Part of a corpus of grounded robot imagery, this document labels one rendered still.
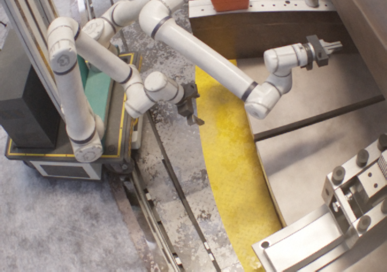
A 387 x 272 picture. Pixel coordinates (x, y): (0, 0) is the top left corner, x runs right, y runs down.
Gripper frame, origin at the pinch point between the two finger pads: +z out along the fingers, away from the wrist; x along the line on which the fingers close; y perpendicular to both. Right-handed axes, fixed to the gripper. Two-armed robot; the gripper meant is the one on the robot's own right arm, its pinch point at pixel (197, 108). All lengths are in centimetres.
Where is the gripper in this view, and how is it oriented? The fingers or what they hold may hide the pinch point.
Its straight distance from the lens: 222.4
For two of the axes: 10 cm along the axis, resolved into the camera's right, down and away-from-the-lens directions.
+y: -8.5, 3.5, 4.0
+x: 1.5, 8.8, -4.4
